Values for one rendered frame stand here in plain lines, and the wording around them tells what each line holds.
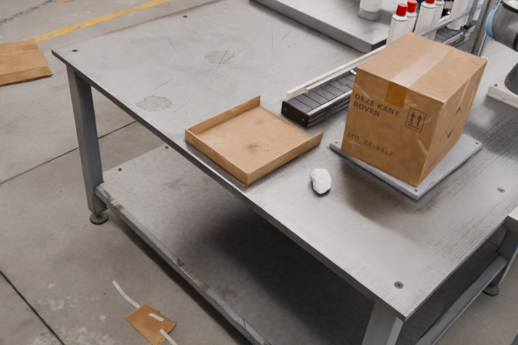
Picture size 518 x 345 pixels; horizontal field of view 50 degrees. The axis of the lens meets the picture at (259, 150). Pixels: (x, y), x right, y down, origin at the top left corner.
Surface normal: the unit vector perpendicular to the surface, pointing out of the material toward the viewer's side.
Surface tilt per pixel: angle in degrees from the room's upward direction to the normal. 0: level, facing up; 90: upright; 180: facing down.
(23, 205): 0
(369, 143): 90
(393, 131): 90
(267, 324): 1
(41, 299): 0
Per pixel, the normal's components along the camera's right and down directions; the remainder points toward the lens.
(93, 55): 0.07, -0.79
